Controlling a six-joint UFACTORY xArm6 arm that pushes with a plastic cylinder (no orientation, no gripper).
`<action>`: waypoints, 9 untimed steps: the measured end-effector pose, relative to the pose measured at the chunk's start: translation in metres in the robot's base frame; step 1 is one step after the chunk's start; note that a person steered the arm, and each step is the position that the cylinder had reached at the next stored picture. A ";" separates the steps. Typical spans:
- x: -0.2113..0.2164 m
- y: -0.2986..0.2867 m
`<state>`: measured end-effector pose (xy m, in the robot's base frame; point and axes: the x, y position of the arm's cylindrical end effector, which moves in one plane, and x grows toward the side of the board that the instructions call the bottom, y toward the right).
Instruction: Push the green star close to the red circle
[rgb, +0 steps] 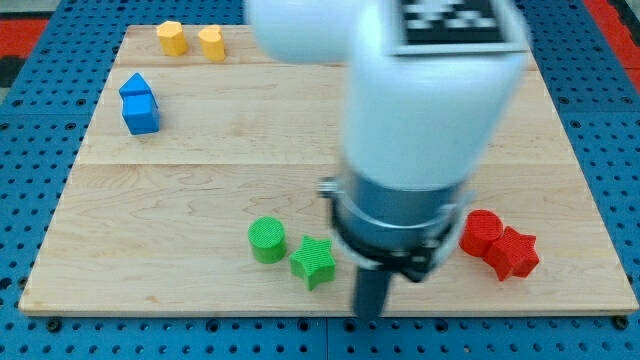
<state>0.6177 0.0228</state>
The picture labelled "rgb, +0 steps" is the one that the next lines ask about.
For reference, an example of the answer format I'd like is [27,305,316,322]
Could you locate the blue triangular block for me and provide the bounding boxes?
[119,73,152,98]

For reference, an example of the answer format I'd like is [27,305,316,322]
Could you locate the red star block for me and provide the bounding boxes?
[483,226,540,281]

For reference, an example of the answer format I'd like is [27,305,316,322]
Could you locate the blue cube block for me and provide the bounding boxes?
[122,94,160,135]

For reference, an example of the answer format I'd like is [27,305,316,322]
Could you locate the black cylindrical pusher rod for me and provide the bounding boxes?
[353,268,391,319]

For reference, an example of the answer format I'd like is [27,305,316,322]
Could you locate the yellow heart block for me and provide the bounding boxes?
[198,25,226,62]

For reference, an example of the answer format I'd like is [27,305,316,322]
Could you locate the red cylinder block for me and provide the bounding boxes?
[460,209,504,257]

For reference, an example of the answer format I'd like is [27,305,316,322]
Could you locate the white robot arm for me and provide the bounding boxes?
[244,0,529,318]

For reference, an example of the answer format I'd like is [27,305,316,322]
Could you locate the green cylinder block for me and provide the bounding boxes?
[248,217,286,264]

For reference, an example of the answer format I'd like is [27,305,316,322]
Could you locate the green star block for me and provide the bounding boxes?
[289,235,336,291]

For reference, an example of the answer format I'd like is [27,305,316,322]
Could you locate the yellow hexagon block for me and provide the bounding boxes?
[156,20,189,56]

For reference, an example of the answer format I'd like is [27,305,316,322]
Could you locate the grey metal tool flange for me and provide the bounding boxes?
[317,165,474,282]

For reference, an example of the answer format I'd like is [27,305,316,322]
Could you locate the black white fiducial marker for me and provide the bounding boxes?
[383,0,528,56]

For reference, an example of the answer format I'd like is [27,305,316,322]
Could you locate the wooden board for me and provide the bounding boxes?
[19,25,638,317]

